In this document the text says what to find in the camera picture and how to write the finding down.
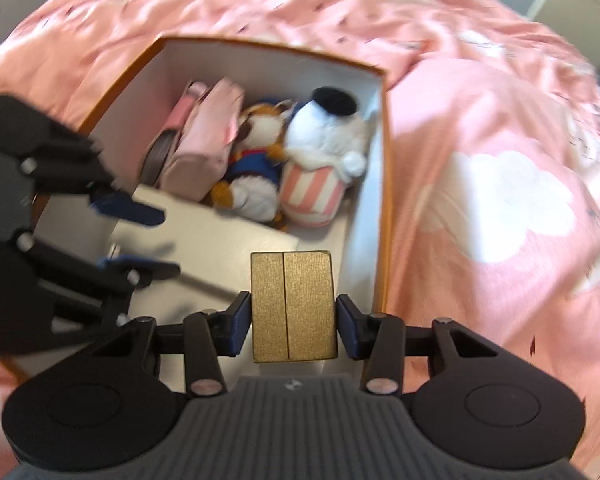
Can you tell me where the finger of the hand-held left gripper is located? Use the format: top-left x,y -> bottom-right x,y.
12,234 -> 182,322
22,137 -> 167,229

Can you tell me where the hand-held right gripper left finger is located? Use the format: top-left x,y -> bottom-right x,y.
87,291 -> 253,397

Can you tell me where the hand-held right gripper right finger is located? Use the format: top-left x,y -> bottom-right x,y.
336,294 -> 503,395

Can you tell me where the gold box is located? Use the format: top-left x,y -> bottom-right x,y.
250,250 -> 340,364

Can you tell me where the cream case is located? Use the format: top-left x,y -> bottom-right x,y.
110,184 -> 301,302

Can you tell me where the pink pouch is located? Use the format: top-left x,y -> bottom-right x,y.
160,77 -> 246,206

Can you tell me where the pink case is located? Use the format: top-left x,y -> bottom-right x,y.
140,80 -> 208,187

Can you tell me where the brown white plush dog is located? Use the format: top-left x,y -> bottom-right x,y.
210,99 -> 301,232

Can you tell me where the white plush dog striped base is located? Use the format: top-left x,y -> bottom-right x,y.
279,86 -> 376,229

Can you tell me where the orange cardboard box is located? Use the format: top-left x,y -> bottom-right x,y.
10,35 -> 396,382

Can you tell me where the pink printed blanket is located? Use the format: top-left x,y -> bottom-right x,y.
0,0 -> 600,480

